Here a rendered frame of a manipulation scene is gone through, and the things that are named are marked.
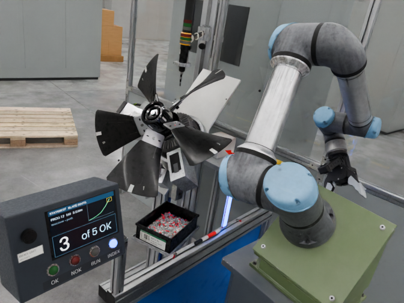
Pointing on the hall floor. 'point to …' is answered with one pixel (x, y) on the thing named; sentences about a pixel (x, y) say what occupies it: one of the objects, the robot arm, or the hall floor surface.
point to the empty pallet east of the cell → (36, 127)
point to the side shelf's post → (212, 205)
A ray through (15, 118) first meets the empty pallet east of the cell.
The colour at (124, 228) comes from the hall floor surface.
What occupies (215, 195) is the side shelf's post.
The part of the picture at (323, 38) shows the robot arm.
